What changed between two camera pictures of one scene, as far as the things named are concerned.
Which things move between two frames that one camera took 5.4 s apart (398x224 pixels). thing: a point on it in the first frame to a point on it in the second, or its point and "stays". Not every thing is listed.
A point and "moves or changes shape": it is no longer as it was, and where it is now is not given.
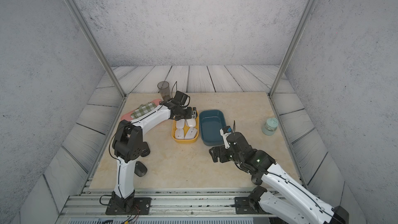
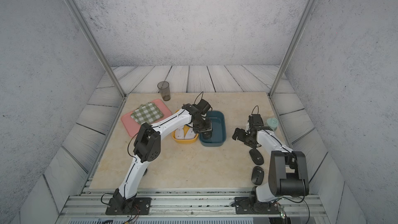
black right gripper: [222, 150] to [241, 137]
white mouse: [179, 134] stays
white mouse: [191, 133] stays
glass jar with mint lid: [270, 126] stays
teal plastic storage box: [211, 121] stays
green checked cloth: [143, 109] stays
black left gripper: [190, 115] to [208, 127]
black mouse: [145, 151] moves or changes shape
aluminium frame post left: [89, 32] stays
